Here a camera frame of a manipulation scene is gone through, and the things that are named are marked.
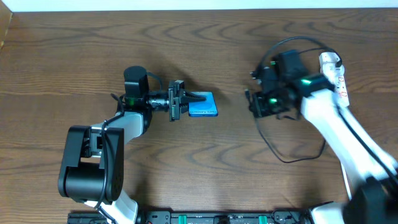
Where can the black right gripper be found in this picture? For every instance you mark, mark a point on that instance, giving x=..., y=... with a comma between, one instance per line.
x=258, y=104

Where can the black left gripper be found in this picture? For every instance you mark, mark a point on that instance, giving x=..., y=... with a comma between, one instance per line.
x=175, y=101

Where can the blue smartphone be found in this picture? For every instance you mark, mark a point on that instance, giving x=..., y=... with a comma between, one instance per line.
x=205, y=108

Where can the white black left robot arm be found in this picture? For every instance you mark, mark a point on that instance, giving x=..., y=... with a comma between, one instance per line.
x=92, y=169

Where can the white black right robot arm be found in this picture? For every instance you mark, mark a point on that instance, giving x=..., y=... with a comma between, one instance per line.
x=371, y=173

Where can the white USB charger adapter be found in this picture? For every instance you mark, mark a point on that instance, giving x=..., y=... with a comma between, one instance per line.
x=331, y=65

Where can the white power strip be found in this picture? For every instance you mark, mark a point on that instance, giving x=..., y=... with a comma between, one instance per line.
x=341, y=89

